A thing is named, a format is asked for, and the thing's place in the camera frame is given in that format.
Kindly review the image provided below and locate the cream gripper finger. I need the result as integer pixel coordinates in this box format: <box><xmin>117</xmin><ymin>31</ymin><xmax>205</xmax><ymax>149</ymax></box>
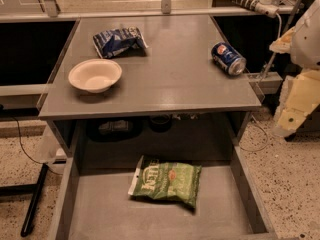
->
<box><xmin>273</xmin><ymin>69</ymin><xmax>320</xmax><ymax>137</ymax></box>
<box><xmin>269</xmin><ymin>27</ymin><xmax>295</xmax><ymax>54</ymax></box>

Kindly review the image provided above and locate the green jalapeno chip bag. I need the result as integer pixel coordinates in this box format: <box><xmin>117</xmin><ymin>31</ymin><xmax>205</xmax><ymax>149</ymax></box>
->
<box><xmin>128</xmin><ymin>155</ymin><xmax>202</xmax><ymax>209</ymax></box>

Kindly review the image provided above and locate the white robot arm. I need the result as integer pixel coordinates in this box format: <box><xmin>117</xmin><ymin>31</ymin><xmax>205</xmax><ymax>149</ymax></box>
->
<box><xmin>269</xmin><ymin>0</ymin><xmax>320</xmax><ymax>137</ymax></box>

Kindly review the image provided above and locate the grey counter cabinet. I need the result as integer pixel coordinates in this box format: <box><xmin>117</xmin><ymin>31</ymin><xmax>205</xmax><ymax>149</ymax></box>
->
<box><xmin>35</xmin><ymin>14</ymin><xmax>266</xmax><ymax>158</ymax></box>

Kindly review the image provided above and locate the blue chip bag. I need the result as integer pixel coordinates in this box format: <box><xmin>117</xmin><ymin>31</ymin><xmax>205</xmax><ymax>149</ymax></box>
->
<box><xmin>93</xmin><ymin>27</ymin><xmax>148</xmax><ymax>59</ymax></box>

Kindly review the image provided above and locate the open grey drawer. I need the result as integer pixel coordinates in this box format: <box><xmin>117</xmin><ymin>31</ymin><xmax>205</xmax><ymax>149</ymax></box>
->
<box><xmin>47</xmin><ymin>120</ymin><xmax>279</xmax><ymax>240</ymax></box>

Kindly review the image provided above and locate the white power strip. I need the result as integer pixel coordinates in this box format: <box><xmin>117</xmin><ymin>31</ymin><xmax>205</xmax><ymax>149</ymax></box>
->
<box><xmin>230</xmin><ymin>0</ymin><xmax>278</xmax><ymax>18</ymax></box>

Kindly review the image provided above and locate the blue soda can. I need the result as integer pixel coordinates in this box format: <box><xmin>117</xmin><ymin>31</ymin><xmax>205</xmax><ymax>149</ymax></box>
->
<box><xmin>211</xmin><ymin>42</ymin><xmax>246</xmax><ymax>76</ymax></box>

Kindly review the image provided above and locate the white paper bowl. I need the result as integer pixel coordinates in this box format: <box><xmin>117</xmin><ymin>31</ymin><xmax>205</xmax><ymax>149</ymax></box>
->
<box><xmin>68</xmin><ymin>59</ymin><xmax>122</xmax><ymax>93</ymax></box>

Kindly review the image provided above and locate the black metal stand leg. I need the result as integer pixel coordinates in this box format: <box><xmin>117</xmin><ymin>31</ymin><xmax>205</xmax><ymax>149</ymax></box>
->
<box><xmin>0</xmin><ymin>164</ymin><xmax>49</xmax><ymax>237</ymax></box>

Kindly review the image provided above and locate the black floor cable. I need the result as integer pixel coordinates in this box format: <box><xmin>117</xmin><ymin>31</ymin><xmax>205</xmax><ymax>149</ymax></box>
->
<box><xmin>9</xmin><ymin>116</ymin><xmax>63</xmax><ymax>177</ymax></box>

